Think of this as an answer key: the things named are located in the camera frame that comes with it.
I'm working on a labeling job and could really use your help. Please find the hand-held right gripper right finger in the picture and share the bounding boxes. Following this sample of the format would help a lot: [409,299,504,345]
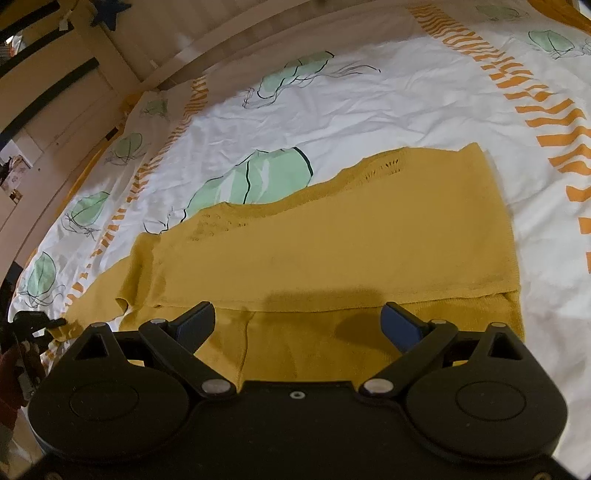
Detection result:
[359,301,533,398]

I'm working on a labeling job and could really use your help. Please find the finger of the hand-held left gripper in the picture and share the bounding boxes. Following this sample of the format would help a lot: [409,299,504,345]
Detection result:
[13,311,68,340]

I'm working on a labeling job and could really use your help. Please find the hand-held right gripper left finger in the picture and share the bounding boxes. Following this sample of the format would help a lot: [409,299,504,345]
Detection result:
[73,301,237,398]

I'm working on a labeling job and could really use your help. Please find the yellow knitted sweater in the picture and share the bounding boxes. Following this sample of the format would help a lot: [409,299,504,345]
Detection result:
[46,142,525,384]

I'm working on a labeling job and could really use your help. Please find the patterned storage box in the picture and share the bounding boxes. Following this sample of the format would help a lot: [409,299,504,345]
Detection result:
[0,154,29,205]

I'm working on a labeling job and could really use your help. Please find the white printed bed sheet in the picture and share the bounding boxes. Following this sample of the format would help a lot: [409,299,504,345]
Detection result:
[9,0,591,444]

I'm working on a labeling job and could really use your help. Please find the blue star decoration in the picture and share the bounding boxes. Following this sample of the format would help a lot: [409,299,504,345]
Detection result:
[90,0,132,32]

